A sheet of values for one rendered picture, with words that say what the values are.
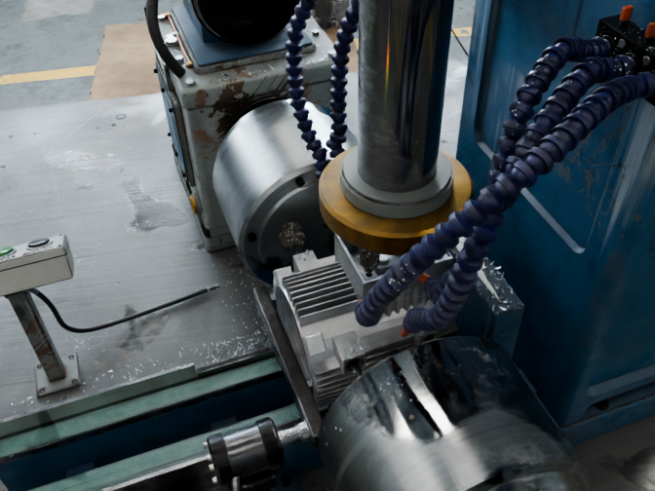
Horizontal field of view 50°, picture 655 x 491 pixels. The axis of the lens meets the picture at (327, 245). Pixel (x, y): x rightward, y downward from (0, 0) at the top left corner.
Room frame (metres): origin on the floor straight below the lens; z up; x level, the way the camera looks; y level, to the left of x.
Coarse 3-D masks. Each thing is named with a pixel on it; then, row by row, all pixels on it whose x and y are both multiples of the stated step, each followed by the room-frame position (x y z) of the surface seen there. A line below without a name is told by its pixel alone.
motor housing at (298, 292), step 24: (336, 264) 0.66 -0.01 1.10; (288, 288) 0.61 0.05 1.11; (312, 288) 0.61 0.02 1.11; (336, 288) 0.61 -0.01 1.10; (288, 312) 0.67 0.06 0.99; (312, 312) 0.58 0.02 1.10; (336, 312) 0.58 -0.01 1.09; (288, 336) 0.65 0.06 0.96; (360, 336) 0.56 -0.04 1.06; (384, 336) 0.56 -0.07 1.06; (408, 336) 0.56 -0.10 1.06; (312, 360) 0.53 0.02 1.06; (336, 360) 0.53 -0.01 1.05; (336, 384) 0.52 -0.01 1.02
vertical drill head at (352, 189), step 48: (384, 0) 0.60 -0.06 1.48; (432, 0) 0.60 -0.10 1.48; (384, 48) 0.60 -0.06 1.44; (432, 48) 0.60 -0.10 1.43; (384, 96) 0.60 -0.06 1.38; (432, 96) 0.61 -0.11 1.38; (384, 144) 0.60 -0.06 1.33; (432, 144) 0.61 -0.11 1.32; (336, 192) 0.63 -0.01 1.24; (384, 192) 0.60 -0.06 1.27; (432, 192) 0.60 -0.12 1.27; (384, 240) 0.55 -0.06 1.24
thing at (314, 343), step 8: (280, 272) 0.65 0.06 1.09; (288, 272) 0.65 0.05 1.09; (280, 280) 0.65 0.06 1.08; (304, 336) 0.55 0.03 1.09; (312, 336) 0.54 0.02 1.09; (320, 336) 0.54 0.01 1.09; (304, 344) 0.54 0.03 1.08; (312, 344) 0.53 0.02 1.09; (320, 344) 0.54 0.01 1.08; (312, 352) 0.53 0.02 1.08; (320, 352) 0.53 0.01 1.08; (320, 408) 0.53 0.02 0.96
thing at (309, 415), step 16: (256, 288) 0.68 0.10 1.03; (256, 304) 0.67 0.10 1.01; (272, 304) 0.65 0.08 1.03; (272, 320) 0.62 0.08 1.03; (272, 336) 0.59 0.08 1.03; (288, 352) 0.57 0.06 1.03; (288, 368) 0.54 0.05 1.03; (288, 384) 0.53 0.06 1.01; (304, 384) 0.52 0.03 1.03; (304, 400) 0.49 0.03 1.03; (304, 416) 0.47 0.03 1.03; (320, 416) 0.47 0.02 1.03
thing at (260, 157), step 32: (256, 128) 0.89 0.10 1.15; (288, 128) 0.88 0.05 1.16; (320, 128) 0.88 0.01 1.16; (224, 160) 0.88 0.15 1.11; (256, 160) 0.83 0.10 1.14; (288, 160) 0.80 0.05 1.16; (224, 192) 0.84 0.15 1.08; (256, 192) 0.77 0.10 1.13; (288, 192) 0.77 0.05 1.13; (256, 224) 0.75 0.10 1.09; (288, 224) 0.76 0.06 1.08; (320, 224) 0.78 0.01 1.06; (256, 256) 0.75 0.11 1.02; (288, 256) 0.76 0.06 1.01; (320, 256) 0.78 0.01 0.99
